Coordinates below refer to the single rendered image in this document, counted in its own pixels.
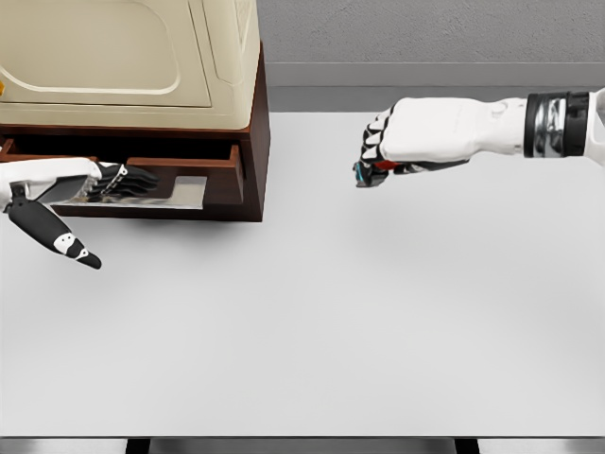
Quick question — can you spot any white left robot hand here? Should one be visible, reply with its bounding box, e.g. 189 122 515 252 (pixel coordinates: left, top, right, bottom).
0 157 160 271

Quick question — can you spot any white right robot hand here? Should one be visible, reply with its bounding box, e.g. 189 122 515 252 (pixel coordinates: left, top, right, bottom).
359 96 485 184

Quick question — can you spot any brown drawer with metal handle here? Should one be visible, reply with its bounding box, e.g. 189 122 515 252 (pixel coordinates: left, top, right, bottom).
0 136 247 220

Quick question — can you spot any cream cabinet top housing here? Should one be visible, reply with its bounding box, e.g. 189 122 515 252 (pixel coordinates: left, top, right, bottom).
0 0 261 131

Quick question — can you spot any brown wooden cabinet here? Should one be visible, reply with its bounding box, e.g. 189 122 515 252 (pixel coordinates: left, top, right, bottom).
0 40 271 223

